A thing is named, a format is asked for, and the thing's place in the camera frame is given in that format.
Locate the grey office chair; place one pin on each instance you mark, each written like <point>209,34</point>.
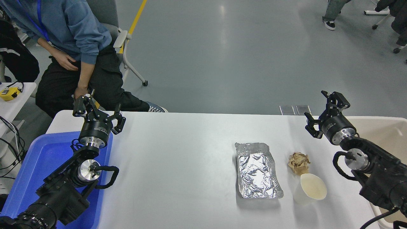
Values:
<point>105,12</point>

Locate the blue plastic tray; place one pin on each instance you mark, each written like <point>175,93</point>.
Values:
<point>47,152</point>

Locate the crumpled tan paper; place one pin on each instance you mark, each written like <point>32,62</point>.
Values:
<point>299,162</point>

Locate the black chair caster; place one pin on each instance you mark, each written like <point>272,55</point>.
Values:
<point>397,50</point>

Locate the seated person's right forearm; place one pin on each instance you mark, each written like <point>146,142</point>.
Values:
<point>47,47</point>

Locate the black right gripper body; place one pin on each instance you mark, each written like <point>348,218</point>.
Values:
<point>337,124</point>

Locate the yellow handheld device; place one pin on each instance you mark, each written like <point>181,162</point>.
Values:
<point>9,94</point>

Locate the white paper cup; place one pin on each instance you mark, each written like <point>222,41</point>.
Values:
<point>313,186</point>

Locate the silver foil tray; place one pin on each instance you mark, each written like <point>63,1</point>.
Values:
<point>256,171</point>

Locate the seated person's left hand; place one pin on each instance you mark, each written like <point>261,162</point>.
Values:
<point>81,92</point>

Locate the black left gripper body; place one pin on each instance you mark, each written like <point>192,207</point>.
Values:
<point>97,127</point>

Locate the white side table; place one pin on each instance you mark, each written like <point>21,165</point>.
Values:
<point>16,108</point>

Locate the standing person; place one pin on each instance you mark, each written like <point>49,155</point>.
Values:
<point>334,9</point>

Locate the large pale bin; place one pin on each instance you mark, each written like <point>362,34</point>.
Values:
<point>381,133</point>

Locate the seated person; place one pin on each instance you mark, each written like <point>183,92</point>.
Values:
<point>16,54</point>
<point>70,22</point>

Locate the white chair base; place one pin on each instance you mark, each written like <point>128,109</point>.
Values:
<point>376,12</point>

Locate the seated person's right hand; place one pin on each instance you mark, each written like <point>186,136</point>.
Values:
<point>67,61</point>

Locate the seated person's left forearm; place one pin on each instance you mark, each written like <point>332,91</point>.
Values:
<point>84,74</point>

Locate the silver floor outlet plate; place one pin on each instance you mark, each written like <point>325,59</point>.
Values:
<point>287,110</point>
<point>302,109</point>

